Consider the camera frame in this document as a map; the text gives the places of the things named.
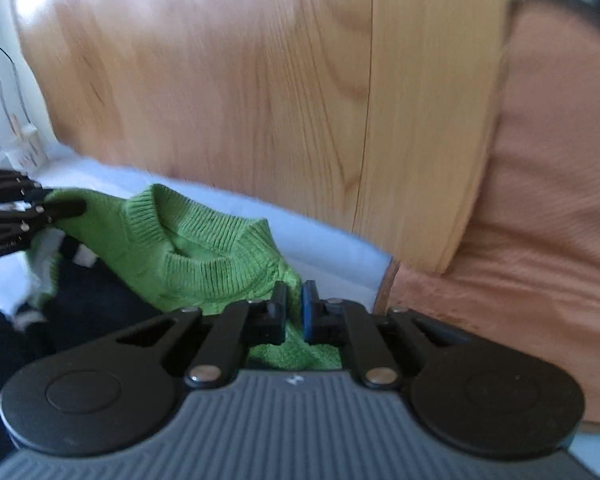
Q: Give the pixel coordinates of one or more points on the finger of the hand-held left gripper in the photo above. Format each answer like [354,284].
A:
[60,208]
[10,185]

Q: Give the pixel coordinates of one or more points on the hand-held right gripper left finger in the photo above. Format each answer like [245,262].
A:
[280,312]

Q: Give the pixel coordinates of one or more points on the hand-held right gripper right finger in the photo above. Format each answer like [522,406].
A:
[309,312]

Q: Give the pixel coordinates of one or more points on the black green white knit sweater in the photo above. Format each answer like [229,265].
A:
[200,240]

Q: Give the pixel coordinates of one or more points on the white enamel mug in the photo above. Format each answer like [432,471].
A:
[22,152]

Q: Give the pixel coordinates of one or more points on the wood-pattern vinyl sheet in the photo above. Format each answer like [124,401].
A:
[255,100]

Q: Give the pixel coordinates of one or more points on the brown padded seat cushion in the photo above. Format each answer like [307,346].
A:
[545,220]

